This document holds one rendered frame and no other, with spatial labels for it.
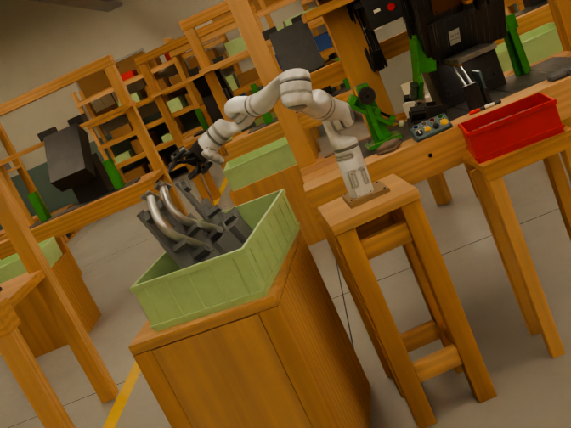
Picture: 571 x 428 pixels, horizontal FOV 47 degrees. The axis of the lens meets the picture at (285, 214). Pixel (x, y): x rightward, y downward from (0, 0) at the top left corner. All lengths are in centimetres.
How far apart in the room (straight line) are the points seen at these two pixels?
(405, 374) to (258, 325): 64
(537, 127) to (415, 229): 56
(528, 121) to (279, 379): 122
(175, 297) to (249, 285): 25
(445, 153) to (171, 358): 131
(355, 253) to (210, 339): 57
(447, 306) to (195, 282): 89
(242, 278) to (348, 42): 152
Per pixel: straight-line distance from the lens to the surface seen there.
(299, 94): 188
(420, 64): 287
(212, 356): 215
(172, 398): 227
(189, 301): 211
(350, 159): 230
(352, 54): 319
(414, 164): 266
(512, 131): 244
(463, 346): 248
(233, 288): 204
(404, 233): 229
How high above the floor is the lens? 146
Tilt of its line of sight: 13 degrees down
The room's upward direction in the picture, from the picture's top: 24 degrees counter-clockwise
